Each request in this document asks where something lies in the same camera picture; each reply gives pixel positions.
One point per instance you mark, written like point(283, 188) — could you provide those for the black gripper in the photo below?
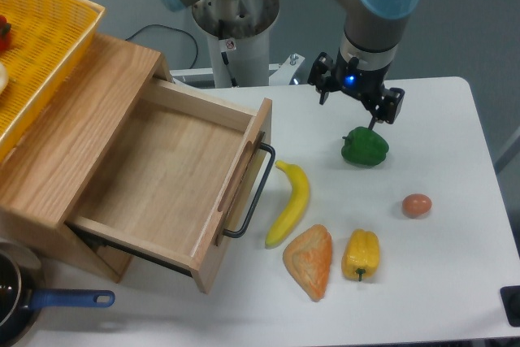
point(365, 86)

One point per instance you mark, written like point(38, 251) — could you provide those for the yellow banana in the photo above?
point(295, 207)

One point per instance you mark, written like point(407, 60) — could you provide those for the green bell pepper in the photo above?
point(363, 146)

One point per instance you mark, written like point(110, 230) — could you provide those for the brown egg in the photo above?
point(416, 205)

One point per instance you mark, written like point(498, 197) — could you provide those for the yellow bell pepper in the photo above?
point(361, 255)

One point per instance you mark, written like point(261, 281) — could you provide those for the orange croissant bread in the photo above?
point(308, 259)

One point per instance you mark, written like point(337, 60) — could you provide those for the open wooden drawer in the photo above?
point(184, 167)

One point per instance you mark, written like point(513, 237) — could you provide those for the black corner device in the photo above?
point(510, 296)

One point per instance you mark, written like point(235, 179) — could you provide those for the yellow plastic basket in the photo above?
point(48, 39)

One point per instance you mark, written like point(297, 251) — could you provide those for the wooden drawer cabinet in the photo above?
point(45, 174)

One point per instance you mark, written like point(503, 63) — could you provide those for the white item in basket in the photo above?
point(4, 77)

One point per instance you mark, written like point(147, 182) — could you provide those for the red tomato in basket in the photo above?
point(5, 34)

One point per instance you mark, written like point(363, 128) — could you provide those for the black drawer handle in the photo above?
point(236, 234)

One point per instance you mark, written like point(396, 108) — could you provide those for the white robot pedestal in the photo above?
point(238, 38)

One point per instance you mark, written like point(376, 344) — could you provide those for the blue handled saucepan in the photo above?
point(24, 293)

